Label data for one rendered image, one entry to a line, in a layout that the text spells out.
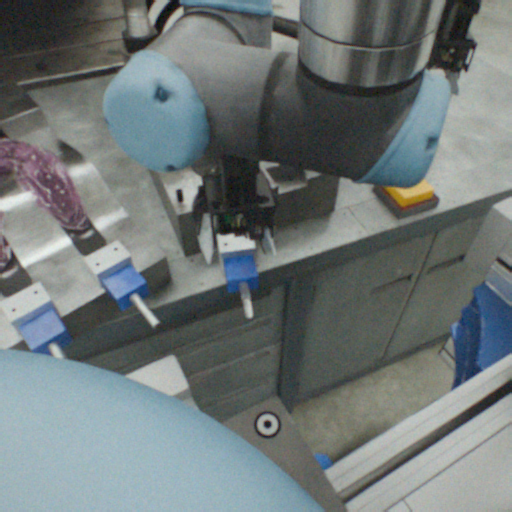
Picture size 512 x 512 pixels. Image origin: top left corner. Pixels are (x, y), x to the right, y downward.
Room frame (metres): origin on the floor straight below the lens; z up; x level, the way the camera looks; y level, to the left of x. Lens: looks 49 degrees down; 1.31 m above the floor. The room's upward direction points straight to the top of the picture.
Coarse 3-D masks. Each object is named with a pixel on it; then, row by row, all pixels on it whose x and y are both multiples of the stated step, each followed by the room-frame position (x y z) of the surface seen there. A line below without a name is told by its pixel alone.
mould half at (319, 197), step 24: (264, 168) 0.54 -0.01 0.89; (168, 192) 0.49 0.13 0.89; (192, 192) 0.49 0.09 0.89; (288, 192) 0.51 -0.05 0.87; (312, 192) 0.53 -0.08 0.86; (336, 192) 0.54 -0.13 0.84; (168, 216) 0.52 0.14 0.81; (192, 216) 0.45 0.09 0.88; (288, 216) 0.51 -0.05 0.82; (312, 216) 0.53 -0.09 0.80; (192, 240) 0.45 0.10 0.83
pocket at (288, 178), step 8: (272, 168) 0.55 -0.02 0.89; (280, 168) 0.55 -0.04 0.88; (288, 168) 0.56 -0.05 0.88; (296, 168) 0.56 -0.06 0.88; (272, 176) 0.55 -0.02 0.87; (280, 176) 0.55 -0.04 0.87; (288, 176) 0.56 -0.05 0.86; (296, 176) 0.56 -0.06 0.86; (304, 176) 0.54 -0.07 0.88; (280, 184) 0.54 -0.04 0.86; (288, 184) 0.54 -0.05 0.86; (296, 184) 0.54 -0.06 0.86; (304, 184) 0.52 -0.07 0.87; (280, 192) 0.51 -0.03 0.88
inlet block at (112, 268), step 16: (96, 256) 0.37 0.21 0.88; (112, 256) 0.37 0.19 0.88; (128, 256) 0.37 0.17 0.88; (96, 272) 0.35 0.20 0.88; (112, 272) 0.36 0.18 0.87; (128, 272) 0.36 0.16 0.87; (112, 288) 0.33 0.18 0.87; (128, 288) 0.33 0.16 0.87; (144, 288) 0.34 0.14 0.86; (128, 304) 0.32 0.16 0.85; (144, 304) 0.31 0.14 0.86
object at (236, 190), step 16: (224, 160) 0.36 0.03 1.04; (240, 160) 0.39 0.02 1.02; (208, 176) 0.41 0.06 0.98; (224, 176) 0.35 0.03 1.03; (240, 176) 0.35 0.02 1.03; (256, 176) 0.41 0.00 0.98; (208, 192) 0.38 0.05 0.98; (224, 192) 0.35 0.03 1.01; (240, 192) 0.35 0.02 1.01; (256, 192) 0.38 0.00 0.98; (208, 208) 0.36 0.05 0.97; (224, 208) 0.35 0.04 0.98; (240, 208) 0.35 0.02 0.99; (256, 208) 0.35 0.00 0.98; (272, 208) 0.36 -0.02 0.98; (224, 224) 0.36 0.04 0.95; (240, 224) 0.37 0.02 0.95; (256, 224) 0.36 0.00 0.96; (272, 224) 0.36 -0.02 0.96
